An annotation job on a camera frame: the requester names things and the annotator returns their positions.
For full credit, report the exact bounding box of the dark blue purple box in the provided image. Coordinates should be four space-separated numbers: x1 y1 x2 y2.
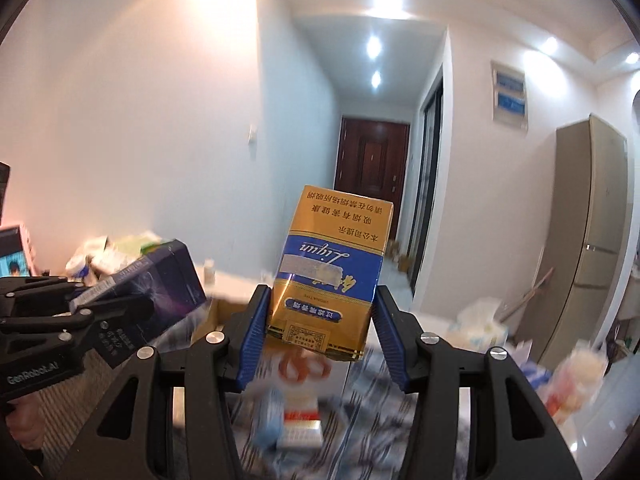
70 240 206 368

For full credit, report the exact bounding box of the yellow blue cigarette pack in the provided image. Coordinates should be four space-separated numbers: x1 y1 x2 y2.
267 185 394 362

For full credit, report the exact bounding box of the red white cigarette pack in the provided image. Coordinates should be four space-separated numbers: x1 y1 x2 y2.
277 396 323 450

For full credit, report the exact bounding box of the left hand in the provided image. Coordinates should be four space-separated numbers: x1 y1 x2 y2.
6 393 46 450

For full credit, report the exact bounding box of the pretzel print cardboard box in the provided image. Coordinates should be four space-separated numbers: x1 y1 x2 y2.
191 298 350 399

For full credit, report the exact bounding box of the white tissue pack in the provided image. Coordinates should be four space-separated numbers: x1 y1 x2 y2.
446 298 509 353

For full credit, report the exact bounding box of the small cardboard boxes floor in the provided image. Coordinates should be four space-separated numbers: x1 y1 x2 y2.
385 240 412 273

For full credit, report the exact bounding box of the plaid shirt cloth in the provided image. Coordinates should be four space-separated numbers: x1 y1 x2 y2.
228 349 416 479

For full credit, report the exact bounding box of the black framed glass door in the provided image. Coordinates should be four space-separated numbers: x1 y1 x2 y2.
408 70 444 294

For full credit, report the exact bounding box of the dark red entrance door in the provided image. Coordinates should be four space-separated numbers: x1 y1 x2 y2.
334 116 410 240

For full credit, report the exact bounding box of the red white snack bag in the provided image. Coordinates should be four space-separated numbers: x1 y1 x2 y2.
540 341 608 426

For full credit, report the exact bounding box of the beige refrigerator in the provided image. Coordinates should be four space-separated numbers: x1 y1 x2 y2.
514 115 629 370

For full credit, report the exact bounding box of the wall light switch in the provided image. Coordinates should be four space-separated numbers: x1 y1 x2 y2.
247 125 258 145

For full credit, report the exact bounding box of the wall electrical panel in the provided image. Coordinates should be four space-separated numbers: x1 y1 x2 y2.
490 61 528 131

